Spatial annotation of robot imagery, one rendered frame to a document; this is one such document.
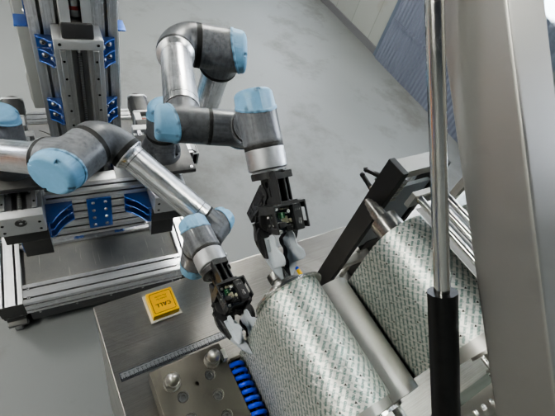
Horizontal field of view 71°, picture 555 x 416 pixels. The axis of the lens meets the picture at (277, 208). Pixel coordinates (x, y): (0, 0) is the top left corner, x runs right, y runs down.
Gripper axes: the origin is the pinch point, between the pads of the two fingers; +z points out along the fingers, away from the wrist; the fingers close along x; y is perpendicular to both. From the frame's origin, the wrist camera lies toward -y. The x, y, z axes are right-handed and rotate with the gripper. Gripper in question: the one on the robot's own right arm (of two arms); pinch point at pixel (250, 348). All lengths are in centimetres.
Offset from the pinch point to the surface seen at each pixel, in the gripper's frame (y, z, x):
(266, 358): 6.1, 4.7, -0.2
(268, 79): -109, -251, 172
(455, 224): 36.1, 4.0, 33.3
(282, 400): 3.6, 12.6, -0.2
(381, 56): -102, -270, 336
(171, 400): -5.9, 1.4, -17.7
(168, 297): -16.5, -25.7, -8.3
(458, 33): 77, 11, -14
